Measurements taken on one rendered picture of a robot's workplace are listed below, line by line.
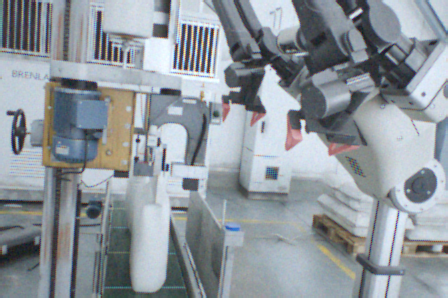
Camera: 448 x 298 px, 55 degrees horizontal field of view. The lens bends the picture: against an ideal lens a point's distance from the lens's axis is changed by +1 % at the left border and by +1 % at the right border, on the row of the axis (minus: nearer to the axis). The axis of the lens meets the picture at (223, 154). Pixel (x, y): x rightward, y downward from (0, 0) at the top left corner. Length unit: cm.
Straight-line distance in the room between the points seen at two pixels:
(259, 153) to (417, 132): 443
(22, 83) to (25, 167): 81
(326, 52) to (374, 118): 30
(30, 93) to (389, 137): 384
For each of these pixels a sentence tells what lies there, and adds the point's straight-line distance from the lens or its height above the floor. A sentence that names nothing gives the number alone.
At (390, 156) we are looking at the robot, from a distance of 107.
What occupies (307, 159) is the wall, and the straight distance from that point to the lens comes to 636.
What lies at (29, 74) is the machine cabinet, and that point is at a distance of 448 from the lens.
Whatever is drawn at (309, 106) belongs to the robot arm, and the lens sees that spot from 71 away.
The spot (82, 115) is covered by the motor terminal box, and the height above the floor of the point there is 126.
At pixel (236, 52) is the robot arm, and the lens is 133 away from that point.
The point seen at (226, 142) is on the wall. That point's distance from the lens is 592.
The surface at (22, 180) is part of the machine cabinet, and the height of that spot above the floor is 26.
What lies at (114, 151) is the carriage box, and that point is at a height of 110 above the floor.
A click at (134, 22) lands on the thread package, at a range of 148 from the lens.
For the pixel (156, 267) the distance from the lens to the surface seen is 210.
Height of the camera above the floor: 140
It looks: 9 degrees down
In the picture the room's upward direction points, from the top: 7 degrees clockwise
